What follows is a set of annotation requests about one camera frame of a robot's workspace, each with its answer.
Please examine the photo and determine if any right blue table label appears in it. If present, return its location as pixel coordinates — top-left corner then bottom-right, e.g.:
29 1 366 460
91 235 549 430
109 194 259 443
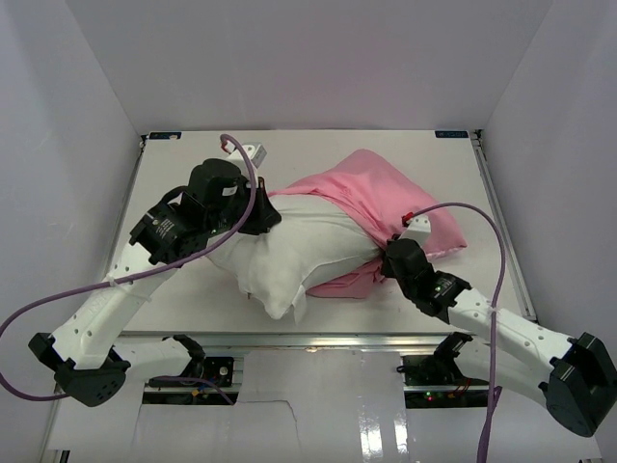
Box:
435 130 469 139

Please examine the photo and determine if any pink floral pillowcase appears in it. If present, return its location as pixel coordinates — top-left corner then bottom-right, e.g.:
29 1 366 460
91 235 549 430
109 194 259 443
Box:
271 150 468 299

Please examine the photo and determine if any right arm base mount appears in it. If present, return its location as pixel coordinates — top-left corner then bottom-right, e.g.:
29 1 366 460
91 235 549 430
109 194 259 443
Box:
396 332 488 410

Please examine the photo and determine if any blue table label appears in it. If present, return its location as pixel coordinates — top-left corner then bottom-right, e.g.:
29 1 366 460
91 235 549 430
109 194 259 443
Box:
435 130 469 139
148 131 182 140

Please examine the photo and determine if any white pillow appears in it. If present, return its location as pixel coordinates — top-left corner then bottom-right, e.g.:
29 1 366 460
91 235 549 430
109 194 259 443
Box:
207 195 381 321

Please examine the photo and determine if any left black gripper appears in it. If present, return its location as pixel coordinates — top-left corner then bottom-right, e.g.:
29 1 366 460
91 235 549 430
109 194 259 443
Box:
206 175 280 236

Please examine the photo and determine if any left blue table label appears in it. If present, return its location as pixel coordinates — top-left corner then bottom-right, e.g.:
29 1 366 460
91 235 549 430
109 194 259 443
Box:
148 131 182 140

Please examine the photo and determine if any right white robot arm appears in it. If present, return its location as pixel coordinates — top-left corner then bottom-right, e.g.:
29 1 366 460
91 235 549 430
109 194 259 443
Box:
383 237 616 437

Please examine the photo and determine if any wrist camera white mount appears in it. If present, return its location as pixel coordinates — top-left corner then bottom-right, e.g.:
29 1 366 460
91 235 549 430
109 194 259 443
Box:
399 213 431 247
221 141 267 169

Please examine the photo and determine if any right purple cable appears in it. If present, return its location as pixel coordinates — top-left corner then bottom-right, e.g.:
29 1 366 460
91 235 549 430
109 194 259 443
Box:
407 202 507 463

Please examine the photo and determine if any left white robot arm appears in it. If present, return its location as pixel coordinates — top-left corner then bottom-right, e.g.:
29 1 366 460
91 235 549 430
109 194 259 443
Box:
28 159 282 407

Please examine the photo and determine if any aluminium table front rail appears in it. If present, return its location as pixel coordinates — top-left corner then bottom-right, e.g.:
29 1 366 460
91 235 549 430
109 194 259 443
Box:
120 332 483 352

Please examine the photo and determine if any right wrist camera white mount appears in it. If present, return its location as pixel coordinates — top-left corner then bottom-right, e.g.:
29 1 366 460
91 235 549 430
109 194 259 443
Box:
399 213 431 247

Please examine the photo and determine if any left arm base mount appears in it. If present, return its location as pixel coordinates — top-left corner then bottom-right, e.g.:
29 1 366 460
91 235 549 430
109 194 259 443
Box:
142 335 238 406

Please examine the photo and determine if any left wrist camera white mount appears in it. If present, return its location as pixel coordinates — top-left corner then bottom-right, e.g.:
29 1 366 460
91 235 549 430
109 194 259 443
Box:
221 141 267 169

